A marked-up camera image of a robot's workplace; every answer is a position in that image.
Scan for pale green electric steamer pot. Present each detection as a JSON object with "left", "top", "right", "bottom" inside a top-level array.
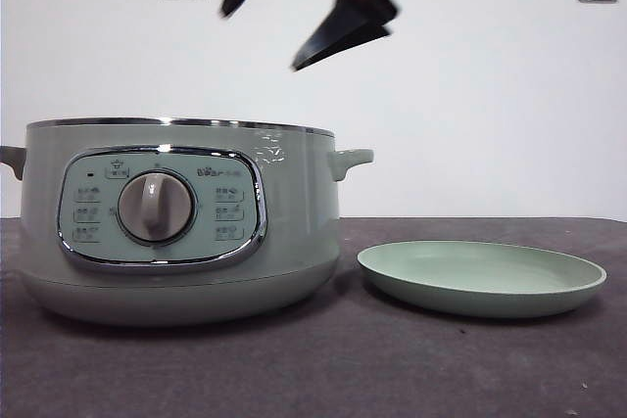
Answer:
[{"left": 0, "top": 116, "right": 375, "bottom": 328}]

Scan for pale green round plate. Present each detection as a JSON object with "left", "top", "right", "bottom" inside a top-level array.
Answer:
[{"left": 357, "top": 240, "right": 608, "bottom": 320}]

